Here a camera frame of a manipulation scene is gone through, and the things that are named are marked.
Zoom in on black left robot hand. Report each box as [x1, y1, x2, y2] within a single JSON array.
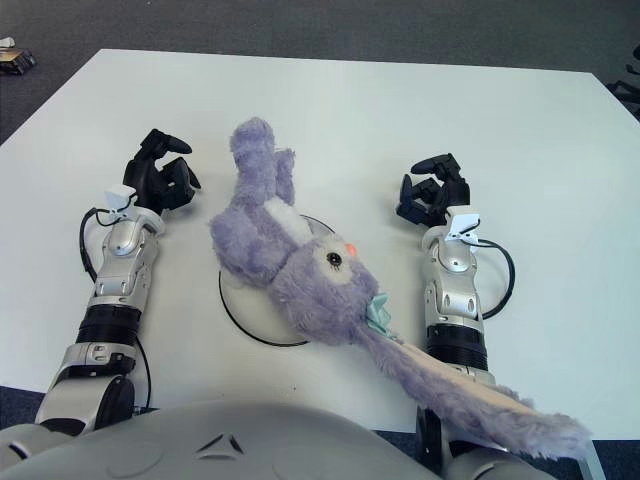
[[122, 128, 203, 217]]

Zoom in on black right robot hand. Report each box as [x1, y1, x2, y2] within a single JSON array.
[[396, 152, 472, 229]]

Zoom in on purple plush bunny doll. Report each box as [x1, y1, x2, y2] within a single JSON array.
[[208, 117, 594, 461]]

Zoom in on white plate with black rim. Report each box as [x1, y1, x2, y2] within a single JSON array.
[[218, 213, 337, 346]]

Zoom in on black and orange box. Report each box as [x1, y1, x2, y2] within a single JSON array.
[[0, 48, 37, 76]]

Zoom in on black office chair base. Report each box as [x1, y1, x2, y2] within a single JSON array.
[[607, 47, 640, 119]]

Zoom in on grey robot torso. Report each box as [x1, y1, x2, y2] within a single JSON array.
[[0, 397, 451, 480]]

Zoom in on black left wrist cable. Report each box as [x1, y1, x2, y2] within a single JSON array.
[[78, 197, 152, 409]]

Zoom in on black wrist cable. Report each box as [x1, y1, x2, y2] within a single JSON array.
[[78, 197, 152, 409], [474, 237, 516, 320]]

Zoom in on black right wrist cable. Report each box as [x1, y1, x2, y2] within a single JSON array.
[[474, 237, 516, 320]]

